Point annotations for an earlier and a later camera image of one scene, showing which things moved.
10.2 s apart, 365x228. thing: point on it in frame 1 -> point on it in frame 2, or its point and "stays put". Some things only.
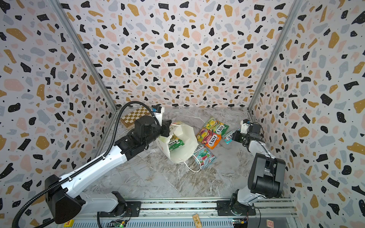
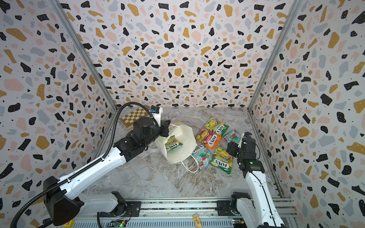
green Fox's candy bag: x=175 y=143 -> x=221 y=160
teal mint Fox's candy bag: x=228 y=137 stays put
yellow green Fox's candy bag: x=217 y=127 stays put
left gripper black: x=165 y=126 stays put
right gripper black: x=236 y=134 -> x=231 y=148
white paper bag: x=181 y=145 stays put
